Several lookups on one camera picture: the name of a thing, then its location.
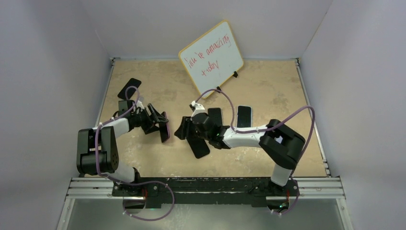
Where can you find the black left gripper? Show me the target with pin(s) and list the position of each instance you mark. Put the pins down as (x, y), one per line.
(154, 119)

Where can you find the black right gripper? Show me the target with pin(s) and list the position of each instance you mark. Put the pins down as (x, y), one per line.
(184, 130)

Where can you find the black phone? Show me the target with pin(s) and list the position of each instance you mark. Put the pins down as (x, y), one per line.
(215, 115)
(128, 90)
(163, 125)

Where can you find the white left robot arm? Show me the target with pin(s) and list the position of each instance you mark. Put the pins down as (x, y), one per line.
(97, 149)

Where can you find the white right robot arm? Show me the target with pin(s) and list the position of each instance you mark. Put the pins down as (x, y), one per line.
(281, 143)

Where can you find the whiteboard with red writing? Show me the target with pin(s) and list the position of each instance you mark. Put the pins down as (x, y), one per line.
(212, 59)

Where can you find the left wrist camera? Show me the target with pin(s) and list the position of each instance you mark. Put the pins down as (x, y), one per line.
(139, 106)

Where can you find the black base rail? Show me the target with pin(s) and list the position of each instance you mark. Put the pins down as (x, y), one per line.
(253, 191)

